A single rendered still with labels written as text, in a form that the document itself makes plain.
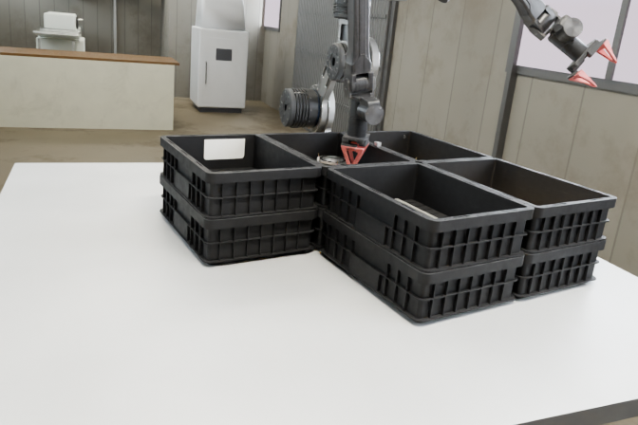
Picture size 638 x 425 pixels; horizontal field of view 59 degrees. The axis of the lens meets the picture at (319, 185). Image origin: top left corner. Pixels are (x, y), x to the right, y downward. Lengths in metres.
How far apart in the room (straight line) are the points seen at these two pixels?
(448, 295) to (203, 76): 6.51
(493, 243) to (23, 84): 5.49
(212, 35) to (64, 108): 2.18
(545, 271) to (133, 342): 0.92
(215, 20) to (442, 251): 6.63
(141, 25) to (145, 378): 8.93
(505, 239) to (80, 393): 0.86
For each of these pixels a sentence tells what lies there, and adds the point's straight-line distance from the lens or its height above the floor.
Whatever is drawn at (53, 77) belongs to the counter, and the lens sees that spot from 6.24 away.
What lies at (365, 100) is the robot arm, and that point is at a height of 1.08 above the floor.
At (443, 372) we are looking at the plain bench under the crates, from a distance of 1.08.
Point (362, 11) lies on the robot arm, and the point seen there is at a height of 1.31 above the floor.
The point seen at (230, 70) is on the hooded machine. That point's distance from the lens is 7.56.
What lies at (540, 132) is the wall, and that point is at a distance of 3.55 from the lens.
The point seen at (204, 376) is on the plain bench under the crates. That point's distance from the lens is 1.00.
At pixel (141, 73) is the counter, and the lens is 6.24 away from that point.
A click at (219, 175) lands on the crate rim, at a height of 0.92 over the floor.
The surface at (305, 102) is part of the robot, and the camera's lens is 2.57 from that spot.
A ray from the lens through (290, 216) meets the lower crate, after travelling 1.39.
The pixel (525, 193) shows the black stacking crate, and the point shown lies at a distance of 1.70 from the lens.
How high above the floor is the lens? 1.27
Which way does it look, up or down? 16 degrees down
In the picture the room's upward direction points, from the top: 5 degrees clockwise
